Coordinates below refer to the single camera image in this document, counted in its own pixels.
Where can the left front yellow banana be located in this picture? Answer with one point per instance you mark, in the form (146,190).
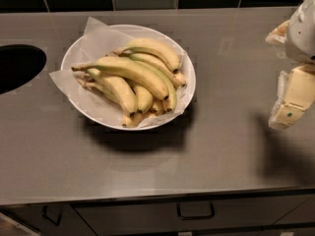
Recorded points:
(120,88)

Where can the bottom small yellow banana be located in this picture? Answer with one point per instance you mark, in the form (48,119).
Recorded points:
(155,110)

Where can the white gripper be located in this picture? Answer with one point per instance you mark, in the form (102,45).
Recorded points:
(302,29)

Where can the grey cabinet drawer front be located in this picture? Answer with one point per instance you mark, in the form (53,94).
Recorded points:
(229,214)

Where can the middle short yellow banana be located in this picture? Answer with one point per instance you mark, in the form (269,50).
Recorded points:
(144,97)

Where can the top centre yellow banana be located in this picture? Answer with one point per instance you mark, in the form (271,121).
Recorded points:
(126,68)

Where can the black drawer handle left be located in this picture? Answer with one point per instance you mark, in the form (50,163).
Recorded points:
(52,214)

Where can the white paper liner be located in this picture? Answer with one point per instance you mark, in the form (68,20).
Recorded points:
(98,43)

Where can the upper right yellow banana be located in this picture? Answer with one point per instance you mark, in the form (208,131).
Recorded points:
(161,50)

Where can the black drawer handle centre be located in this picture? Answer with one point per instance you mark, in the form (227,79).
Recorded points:
(195,210)

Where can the black drawer handle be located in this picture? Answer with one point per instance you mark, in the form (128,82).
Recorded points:
(195,210)
(52,214)

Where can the white bowl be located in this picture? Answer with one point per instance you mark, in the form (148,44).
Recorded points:
(170,43)

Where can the far left lower banana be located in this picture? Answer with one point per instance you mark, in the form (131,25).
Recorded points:
(93,85)

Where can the black round sink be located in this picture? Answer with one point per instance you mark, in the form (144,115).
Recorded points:
(19,64)

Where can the thin curved yellow banana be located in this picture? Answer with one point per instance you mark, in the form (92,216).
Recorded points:
(170,103)

